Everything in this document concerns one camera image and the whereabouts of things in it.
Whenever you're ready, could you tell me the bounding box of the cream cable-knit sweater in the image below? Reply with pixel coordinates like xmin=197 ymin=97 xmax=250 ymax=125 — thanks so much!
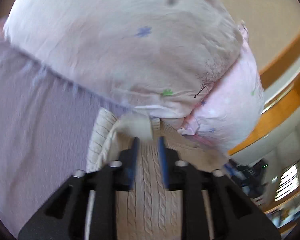
xmin=87 ymin=108 xmax=227 ymax=239

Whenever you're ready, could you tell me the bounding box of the lavender bed sheet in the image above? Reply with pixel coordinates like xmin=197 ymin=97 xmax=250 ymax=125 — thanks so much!
xmin=0 ymin=35 xmax=131 ymax=238

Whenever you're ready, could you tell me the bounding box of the pink floral pillow right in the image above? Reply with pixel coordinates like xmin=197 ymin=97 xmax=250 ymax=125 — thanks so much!
xmin=178 ymin=22 xmax=264 ymax=153

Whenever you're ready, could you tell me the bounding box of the wooden frame window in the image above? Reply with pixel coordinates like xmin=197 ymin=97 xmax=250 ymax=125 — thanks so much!
xmin=229 ymin=33 xmax=300 ymax=155

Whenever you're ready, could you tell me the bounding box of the pink tree-print pillow left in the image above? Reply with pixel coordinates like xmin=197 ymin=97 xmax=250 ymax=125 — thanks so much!
xmin=0 ymin=0 xmax=243 ymax=119

